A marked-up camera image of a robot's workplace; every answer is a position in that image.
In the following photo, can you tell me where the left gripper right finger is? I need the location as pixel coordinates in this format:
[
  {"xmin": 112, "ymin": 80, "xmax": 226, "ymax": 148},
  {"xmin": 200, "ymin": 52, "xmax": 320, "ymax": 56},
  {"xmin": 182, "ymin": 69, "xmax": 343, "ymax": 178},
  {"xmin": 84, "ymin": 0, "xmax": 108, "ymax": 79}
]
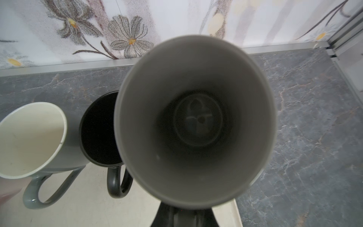
[{"xmin": 196, "ymin": 208, "xmax": 219, "ymax": 227}]

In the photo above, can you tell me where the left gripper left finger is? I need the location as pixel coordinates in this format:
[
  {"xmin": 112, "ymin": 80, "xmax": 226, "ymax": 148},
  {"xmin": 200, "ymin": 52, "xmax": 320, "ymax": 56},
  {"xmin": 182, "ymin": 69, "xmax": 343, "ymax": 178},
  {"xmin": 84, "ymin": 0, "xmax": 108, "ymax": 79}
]
[{"xmin": 151, "ymin": 202, "xmax": 180, "ymax": 227}]

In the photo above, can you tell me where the grey-green mug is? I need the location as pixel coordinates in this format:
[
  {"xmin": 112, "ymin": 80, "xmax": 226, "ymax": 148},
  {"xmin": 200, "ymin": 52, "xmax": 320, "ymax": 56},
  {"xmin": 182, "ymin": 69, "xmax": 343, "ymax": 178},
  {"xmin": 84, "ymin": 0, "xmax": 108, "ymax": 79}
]
[{"xmin": 114, "ymin": 36, "xmax": 277, "ymax": 210}]

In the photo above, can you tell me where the black mug white base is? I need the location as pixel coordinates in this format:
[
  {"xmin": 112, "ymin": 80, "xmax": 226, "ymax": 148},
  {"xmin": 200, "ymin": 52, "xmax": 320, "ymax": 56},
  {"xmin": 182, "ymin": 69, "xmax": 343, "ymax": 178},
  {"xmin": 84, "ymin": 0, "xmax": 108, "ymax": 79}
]
[{"xmin": 79, "ymin": 91, "xmax": 133, "ymax": 199}]

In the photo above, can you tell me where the small grey mug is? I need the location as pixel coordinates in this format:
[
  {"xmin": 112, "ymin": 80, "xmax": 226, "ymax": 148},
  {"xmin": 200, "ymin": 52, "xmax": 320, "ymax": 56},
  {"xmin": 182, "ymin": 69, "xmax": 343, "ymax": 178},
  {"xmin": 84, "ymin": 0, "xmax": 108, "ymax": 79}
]
[{"xmin": 1, "ymin": 102, "xmax": 89, "ymax": 209}]

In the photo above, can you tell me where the pale pink mug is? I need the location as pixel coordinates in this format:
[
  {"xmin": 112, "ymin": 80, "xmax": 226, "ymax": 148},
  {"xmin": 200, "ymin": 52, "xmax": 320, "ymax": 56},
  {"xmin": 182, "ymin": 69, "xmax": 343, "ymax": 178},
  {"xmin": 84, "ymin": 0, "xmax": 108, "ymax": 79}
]
[{"xmin": 0, "ymin": 177, "xmax": 32, "ymax": 206}]

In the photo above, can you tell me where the beige plastic tray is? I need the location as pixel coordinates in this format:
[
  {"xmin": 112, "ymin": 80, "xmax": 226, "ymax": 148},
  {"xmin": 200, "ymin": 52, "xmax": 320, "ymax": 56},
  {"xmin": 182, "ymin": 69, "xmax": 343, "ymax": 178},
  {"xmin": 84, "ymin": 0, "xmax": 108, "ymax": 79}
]
[{"xmin": 0, "ymin": 161, "xmax": 244, "ymax": 227}]

